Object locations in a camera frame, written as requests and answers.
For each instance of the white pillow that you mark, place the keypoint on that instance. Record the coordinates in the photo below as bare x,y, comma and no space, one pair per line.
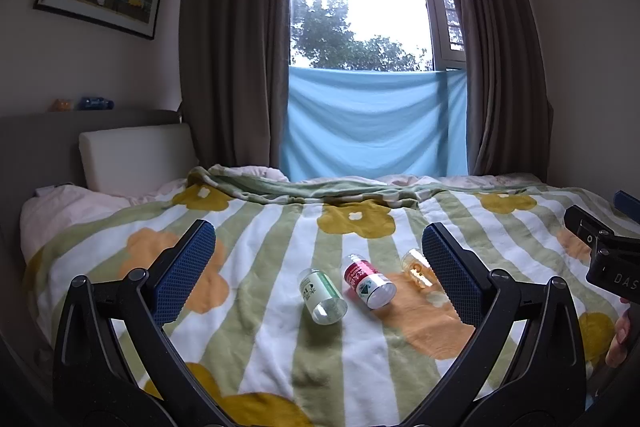
135,157

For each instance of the green label clear cup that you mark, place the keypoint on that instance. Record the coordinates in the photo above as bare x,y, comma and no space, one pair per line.
322,294

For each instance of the brown curtain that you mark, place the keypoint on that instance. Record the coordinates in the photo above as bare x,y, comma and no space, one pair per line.
495,57
235,37

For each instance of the yellow clear cup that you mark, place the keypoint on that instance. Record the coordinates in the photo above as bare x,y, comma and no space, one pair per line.
421,274

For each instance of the blue toy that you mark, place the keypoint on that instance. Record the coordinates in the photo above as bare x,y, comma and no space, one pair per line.
96,102

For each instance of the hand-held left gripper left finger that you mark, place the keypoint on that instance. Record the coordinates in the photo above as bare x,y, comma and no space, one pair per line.
186,272

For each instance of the tree outside window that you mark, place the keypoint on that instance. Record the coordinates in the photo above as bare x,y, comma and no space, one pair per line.
345,39

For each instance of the grey headboard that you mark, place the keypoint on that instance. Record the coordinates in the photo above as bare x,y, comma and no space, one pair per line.
40,147

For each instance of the person's right hand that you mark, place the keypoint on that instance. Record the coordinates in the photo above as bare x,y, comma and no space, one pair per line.
619,339

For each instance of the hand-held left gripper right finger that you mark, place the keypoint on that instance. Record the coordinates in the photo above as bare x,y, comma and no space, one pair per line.
452,277

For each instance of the light blue cloth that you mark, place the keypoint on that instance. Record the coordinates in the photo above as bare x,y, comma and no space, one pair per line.
372,122

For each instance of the floral striped blanket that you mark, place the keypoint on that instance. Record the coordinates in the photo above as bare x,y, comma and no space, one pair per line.
280,257

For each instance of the orange toy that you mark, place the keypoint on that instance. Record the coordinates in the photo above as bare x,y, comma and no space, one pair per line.
61,105

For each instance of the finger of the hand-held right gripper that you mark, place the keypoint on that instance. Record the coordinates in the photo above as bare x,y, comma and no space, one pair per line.
582,222
629,202

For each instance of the red label clear cup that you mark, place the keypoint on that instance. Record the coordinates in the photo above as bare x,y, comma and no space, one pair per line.
369,284

